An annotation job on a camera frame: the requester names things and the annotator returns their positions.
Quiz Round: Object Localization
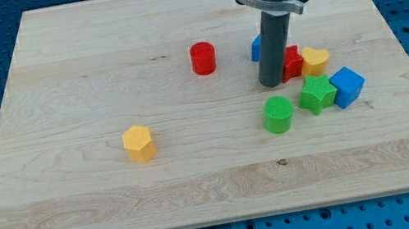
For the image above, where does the red cylinder block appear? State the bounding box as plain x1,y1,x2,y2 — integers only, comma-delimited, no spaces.
189,41,217,76

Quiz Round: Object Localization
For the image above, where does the yellow hexagon block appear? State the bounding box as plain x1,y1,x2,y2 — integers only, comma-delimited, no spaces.
122,125,158,163

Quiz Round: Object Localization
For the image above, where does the green cylinder block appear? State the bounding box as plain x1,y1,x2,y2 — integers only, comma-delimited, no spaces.
263,96,294,134

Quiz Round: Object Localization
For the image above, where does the blue block behind rod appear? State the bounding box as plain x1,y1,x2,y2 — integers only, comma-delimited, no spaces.
250,34,261,62

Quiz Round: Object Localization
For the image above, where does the wooden board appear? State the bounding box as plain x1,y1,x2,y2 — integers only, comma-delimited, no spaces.
0,0,409,229

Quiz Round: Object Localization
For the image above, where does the red notched block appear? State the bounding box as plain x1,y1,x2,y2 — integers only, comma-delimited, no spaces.
282,45,304,83

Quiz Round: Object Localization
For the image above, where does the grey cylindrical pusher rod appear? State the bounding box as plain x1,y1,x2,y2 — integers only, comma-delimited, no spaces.
258,11,290,88

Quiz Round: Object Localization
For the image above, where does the green star block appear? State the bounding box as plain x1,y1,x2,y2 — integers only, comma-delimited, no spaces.
298,74,338,115

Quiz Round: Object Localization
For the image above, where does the yellow heart block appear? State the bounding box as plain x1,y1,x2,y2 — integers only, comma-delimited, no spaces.
301,46,330,76

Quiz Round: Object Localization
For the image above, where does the blue cube block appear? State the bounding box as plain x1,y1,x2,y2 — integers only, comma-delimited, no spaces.
329,66,365,109

